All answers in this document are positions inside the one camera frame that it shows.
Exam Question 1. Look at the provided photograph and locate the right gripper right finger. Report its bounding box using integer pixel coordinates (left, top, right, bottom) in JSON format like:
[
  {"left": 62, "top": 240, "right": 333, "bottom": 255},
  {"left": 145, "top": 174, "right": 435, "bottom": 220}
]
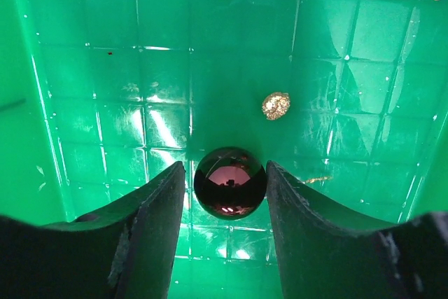
[{"left": 267, "top": 161, "right": 447, "bottom": 298}]

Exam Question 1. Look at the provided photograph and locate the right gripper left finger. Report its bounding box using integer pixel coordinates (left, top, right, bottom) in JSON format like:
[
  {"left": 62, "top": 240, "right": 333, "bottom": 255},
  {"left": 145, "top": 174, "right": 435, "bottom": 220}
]
[{"left": 1, "top": 162, "right": 185, "bottom": 298}]

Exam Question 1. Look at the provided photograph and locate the shiny dark red bauble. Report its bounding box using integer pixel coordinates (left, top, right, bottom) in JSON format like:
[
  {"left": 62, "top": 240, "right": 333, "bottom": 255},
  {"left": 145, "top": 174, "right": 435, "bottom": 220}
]
[{"left": 193, "top": 146, "right": 267, "bottom": 221}]

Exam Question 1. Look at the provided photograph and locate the green plastic tray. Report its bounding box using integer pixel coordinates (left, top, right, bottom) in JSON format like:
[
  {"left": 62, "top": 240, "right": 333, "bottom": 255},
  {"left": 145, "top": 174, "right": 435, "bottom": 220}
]
[{"left": 1, "top": 0, "right": 447, "bottom": 298}]

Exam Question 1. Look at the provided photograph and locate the tiny gold glitter bead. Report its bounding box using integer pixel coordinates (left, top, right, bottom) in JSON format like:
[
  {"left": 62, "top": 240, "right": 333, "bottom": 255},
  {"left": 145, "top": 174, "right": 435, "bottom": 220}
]
[{"left": 262, "top": 92, "right": 291, "bottom": 120}]

